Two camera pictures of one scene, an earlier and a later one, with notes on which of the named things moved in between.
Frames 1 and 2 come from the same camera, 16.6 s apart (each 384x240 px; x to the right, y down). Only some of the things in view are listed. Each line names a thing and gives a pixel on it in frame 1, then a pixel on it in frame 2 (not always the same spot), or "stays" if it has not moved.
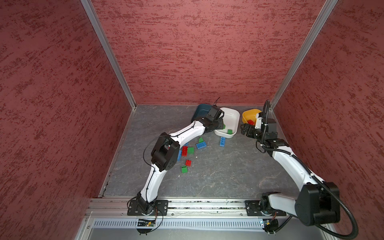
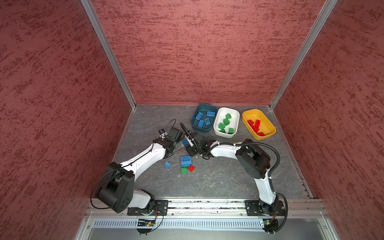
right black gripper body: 252,132 → 193,150
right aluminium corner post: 325,10 stays
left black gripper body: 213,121 → 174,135
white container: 231,118 stays
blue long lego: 179,155 → 185,142
